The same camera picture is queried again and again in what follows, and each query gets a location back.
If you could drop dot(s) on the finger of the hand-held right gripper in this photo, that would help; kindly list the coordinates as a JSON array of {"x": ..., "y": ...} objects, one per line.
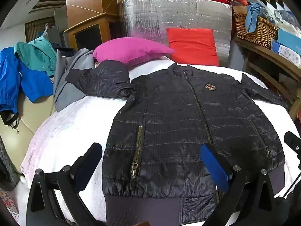
[{"x": 294, "y": 142}]

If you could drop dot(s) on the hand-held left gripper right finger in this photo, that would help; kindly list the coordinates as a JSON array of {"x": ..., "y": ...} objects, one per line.
[{"x": 215, "y": 169}]

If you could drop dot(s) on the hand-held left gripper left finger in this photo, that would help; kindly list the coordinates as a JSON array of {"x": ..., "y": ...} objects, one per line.
[{"x": 89, "y": 167}]

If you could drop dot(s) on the black quilted jacket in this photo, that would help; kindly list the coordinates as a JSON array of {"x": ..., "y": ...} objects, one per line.
[{"x": 174, "y": 113}]

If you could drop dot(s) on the white pink blanket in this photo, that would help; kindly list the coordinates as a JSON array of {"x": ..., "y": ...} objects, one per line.
[{"x": 77, "y": 127}]

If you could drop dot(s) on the beige sofa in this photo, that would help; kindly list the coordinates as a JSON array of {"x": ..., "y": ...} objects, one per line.
[{"x": 30, "y": 117}]

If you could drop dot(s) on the white patterned box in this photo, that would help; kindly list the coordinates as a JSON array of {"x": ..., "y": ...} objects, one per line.
[{"x": 285, "y": 53}]

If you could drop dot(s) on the grey garment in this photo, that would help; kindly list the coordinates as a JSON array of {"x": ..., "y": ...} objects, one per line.
[{"x": 68, "y": 70}]

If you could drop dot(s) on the blue jacket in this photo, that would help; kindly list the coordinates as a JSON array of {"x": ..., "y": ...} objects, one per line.
[{"x": 23, "y": 80}]

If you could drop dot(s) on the wicker basket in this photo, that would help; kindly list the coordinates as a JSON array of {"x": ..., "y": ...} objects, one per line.
[{"x": 255, "y": 29}]

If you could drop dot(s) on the magenta pillow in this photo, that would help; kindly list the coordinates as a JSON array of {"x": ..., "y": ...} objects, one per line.
[{"x": 127, "y": 50}]

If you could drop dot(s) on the teal shirt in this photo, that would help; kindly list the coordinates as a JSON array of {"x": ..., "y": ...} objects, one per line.
[{"x": 40, "y": 54}]

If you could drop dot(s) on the red cushion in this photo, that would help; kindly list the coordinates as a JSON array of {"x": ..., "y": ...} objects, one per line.
[{"x": 191, "y": 44}]

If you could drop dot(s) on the light blue cloth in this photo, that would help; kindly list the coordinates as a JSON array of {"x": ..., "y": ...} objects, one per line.
[{"x": 252, "y": 14}]

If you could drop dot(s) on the wooden cabinet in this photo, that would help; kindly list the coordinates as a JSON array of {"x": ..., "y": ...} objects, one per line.
[{"x": 87, "y": 7}]

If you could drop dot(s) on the silver insulation sheet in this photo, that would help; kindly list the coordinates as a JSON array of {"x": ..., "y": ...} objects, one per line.
[{"x": 150, "y": 16}]

